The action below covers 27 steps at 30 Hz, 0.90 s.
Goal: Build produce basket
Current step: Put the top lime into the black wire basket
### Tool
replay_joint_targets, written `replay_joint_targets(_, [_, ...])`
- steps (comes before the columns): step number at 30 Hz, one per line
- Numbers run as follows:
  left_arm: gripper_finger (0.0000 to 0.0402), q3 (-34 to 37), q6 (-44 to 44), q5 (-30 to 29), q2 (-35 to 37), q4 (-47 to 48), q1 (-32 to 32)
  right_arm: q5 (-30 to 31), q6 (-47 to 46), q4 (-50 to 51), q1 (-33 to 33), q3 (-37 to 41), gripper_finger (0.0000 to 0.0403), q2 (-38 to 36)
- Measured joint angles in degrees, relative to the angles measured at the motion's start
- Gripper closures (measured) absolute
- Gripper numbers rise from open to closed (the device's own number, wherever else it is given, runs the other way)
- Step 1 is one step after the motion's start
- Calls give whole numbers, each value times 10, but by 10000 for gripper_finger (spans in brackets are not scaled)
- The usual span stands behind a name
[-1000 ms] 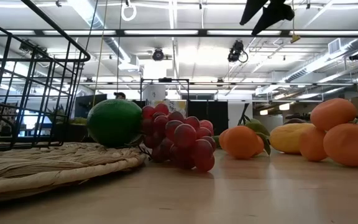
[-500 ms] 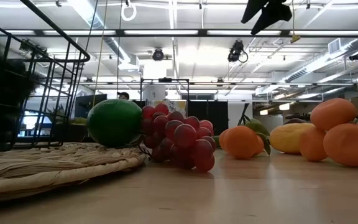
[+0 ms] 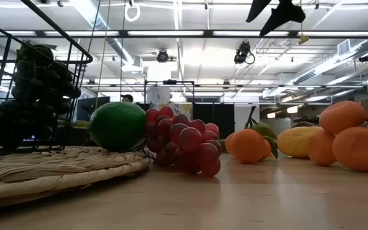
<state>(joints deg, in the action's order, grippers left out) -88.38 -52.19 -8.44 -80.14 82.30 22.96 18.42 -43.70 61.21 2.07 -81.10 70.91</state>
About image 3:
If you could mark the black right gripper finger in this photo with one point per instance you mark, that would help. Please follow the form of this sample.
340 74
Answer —
283 16
258 8

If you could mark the dark red apple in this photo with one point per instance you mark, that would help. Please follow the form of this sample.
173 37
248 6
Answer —
303 124

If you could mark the yellow mango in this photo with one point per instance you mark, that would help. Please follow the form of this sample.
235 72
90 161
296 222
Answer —
295 142

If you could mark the orange pair with leaves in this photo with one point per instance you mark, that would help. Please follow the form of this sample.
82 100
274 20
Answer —
248 146

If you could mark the red grape bunch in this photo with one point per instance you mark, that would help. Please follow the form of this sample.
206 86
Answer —
190 139

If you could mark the three oranges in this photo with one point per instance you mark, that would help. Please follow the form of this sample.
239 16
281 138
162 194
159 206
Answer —
359 148

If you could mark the green lime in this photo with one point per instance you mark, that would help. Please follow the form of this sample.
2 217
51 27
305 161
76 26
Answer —
117 126

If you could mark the hanging yellow tag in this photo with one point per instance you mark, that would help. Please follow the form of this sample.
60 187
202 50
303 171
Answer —
303 39

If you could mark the grey ceiling vent unit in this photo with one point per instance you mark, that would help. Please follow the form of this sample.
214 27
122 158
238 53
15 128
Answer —
344 47

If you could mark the black ceiling device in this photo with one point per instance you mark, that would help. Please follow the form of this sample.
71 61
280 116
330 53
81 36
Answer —
366 57

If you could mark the round black ceiling fixture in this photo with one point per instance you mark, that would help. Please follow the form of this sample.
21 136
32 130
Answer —
162 56

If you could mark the black partition panel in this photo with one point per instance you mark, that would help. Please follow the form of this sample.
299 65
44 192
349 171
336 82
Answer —
212 119

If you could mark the colourful poster board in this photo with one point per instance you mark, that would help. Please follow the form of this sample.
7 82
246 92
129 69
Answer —
180 110

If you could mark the white cylinder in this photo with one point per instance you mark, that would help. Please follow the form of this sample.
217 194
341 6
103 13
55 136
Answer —
158 95

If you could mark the black overhead beam with lights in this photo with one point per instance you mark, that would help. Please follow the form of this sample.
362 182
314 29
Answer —
123 33

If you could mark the person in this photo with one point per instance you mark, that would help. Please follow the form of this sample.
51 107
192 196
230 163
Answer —
127 98

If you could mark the dark monitor screen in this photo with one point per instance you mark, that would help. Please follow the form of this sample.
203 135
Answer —
91 108

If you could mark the black grape bunch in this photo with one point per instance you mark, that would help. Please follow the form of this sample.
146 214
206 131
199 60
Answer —
40 89

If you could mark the round woven straw placemat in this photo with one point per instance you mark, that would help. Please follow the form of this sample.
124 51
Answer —
43 172

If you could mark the black hanging camera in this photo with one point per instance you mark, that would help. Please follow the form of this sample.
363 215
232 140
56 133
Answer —
243 52

